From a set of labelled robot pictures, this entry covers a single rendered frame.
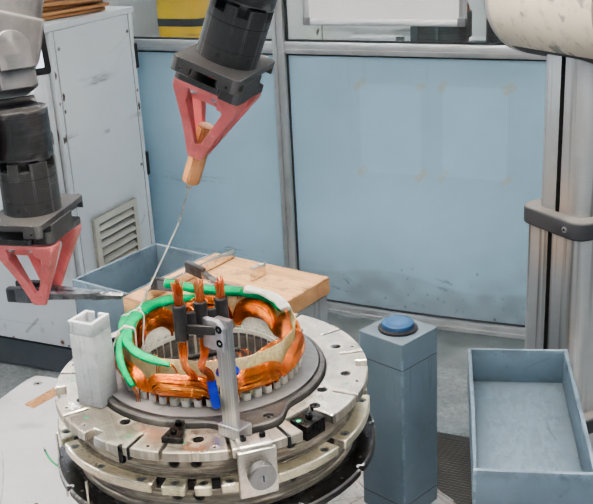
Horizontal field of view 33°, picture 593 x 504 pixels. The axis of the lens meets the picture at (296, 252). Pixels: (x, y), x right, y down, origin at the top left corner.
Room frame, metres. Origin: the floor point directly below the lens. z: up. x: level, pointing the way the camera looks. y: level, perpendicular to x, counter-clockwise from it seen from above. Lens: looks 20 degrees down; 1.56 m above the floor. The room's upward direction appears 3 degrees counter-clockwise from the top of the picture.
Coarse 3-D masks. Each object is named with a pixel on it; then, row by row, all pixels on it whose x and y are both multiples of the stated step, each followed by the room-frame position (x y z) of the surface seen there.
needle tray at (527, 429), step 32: (480, 352) 1.00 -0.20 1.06; (512, 352) 0.99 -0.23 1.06; (544, 352) 0.98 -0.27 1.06; (480, 384) 0.99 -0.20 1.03; (512, 384) 0.98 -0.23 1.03; (544, 384) 0.98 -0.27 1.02; (480, 416) 0.92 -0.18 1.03; (512, 416) 0.91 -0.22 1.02; (544, 416) 0.91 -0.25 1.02; (576, 416) 0.86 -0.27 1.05; (480, 448) 0.86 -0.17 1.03; (512, 448) 0.85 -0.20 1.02; (544, 448) 0.85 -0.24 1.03; (576, 448) 0.85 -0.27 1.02; (480, 480) 0.76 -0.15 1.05; (512, 480) 0.75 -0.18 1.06; (544, 480) 0.75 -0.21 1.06; (576, 480) 0.74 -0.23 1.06
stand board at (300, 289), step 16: (208, 256) 1.34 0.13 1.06; (176, 272) 1.28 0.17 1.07; (208, 272) 1.28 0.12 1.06; (224, 272) 1.27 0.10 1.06; (240, 272) 1.27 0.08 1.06; (272, 272) 1.26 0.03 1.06; (288, 272) 1.26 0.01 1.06; (304, 272) 1.26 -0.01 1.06; (144, 288) 1.23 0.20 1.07; (272, 288) 1.21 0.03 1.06; (288, 288) 1.20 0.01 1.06; (304, 288) 1.20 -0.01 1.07; (320, 288) 1.22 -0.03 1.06; (128, 304) 1.20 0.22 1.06; (304, 304) 1.19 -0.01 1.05
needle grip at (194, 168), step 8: (200, 128) 0.91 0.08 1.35; (208, 128) 0.91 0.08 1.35; (200, 136) 0.91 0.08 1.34; (208, 152) 0.92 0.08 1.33; (192, 160) 0.91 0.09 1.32; (200, 160) 0.91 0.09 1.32; (192, 168) 0.91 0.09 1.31; (200, 168) 0.91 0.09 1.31; (184, 176) 0.92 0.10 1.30; (192, 176) 0.91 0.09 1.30; (200, 176) 0.92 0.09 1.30; (192, 184) 0.91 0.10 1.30
